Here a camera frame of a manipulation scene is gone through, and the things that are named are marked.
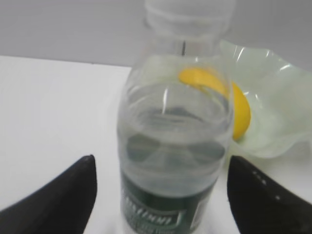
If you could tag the yellow mango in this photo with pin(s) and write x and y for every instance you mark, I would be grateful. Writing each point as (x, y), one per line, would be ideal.
(241, 109)

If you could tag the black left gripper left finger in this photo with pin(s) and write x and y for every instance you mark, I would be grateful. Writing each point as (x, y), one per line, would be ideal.
(62, 206)

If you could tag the clear water bottle green label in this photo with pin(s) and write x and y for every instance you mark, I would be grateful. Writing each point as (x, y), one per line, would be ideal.
(175, 119)

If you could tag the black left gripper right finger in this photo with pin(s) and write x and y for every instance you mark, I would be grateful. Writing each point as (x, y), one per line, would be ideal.
(260, 205)

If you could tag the pale green wavy plate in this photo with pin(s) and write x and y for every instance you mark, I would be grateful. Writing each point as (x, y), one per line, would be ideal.
(280, 98)

